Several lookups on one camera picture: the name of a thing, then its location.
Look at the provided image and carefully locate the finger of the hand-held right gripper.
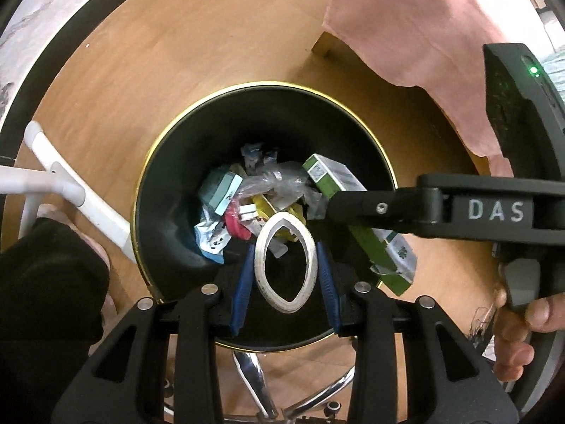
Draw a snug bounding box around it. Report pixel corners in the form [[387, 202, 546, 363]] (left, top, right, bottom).
[[323, 188, 421, 236]]

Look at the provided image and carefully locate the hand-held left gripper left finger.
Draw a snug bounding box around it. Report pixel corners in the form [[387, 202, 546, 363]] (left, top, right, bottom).
[[50, 244, 257, 424]]

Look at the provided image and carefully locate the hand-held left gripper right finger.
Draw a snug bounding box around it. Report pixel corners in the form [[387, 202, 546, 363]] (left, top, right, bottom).
[[316, 243, 520, 424]]

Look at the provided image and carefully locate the white tape ring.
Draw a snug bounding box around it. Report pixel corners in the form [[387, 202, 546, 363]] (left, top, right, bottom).
[[254, 212, 318, 314]]

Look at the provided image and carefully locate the green carton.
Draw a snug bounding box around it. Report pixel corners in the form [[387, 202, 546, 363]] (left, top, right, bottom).
[[302, 154, 418, 296]]

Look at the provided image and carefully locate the white and blue packet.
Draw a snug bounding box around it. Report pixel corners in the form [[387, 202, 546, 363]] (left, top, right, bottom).
[[193, 218, 233, 266]]

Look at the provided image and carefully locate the black bin with gold rim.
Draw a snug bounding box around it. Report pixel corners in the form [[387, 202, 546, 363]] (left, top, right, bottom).
[[131, 81, 399, 354]]

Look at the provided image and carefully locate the person's right hand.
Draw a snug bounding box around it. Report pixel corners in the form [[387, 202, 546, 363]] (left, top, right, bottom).
[[492, 288, 565, 383]]

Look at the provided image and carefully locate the chrome chair base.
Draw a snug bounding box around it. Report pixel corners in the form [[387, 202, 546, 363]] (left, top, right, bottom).
[[162, 349, 356, 424]]

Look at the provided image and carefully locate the yellow packet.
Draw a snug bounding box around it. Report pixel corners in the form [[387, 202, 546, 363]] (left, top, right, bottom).
[[251, 192, 308, 243]]

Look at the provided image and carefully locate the clear plastic wrap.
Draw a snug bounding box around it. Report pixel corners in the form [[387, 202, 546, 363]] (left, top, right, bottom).
[[240, 161, 328, 213]]

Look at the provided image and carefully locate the teal box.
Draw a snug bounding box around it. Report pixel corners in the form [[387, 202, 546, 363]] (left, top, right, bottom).
[[197, 170, 244, 216]]

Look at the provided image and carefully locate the pink cloth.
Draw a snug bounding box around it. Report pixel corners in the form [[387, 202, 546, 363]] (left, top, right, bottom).
[[321, 0, 533, 178]]

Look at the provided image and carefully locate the person's black trouser leg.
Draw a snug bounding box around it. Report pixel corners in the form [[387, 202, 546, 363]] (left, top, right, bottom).
[[0, 218, 111, 424]]

